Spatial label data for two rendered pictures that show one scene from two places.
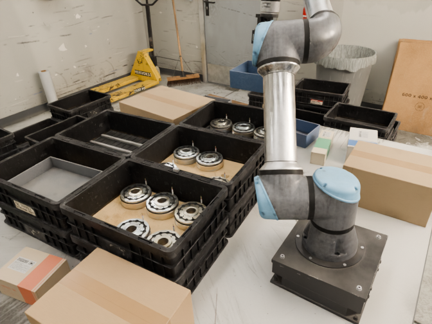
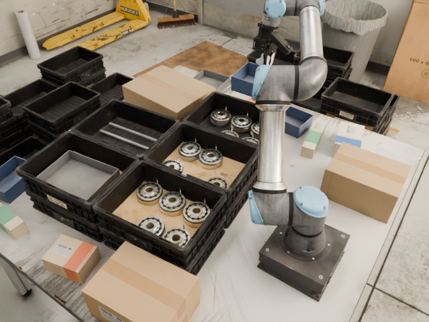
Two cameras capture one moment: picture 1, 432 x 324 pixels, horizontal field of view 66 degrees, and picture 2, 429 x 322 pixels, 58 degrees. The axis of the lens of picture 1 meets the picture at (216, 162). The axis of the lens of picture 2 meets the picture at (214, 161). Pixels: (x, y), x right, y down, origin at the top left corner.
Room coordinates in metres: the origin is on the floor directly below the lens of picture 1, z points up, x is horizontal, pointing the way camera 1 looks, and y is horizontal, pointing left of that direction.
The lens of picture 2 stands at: (-0.19, 0.04, 1.97)
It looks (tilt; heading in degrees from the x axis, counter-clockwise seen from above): 41 degrees down; 359
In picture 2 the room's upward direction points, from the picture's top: straight up
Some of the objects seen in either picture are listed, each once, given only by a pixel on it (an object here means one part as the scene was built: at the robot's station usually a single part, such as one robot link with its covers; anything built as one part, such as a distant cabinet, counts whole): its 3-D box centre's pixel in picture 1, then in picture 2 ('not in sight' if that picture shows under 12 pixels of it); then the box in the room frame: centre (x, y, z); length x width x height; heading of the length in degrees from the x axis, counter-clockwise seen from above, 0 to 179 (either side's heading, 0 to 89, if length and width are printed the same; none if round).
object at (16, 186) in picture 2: not in sight; (12, 179); (1.11, 0.93, 0.74); 0.20 x 0.15 x 0.07; 153
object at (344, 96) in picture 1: (318, 112); (319, 80); (2.58, -0.87, 0.37); 0.42 x 0.34 x 0.46; 54
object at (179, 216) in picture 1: (191, 212); (196, 211); (0.79, 0.08, 0.86); 0.10 x 0.10 x 0.01
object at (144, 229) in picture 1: (131, 231); (150, 227); (0.72, 0.25, 0.86); 0.10 x 0.10 x 0.01
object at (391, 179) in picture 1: (389, 180); (364, 181); (1.02, -0.64, 0.78); 0.30 x 0.22 x 0.16; 55
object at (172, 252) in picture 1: (145, 199); (161, 202); (0.79, 0.21, 0.92); 0.40 x 0.30 x 0.02; 59
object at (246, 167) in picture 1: (199, 153); (202, 155); (1.04, 0.06, 0.92); 0.40 x 0.30 x 0.02; 59
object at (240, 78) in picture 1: (260, 76); (259, 82); (1.32, -0.19, 1.10); 0.20 x 0.15 x 0.07; 55
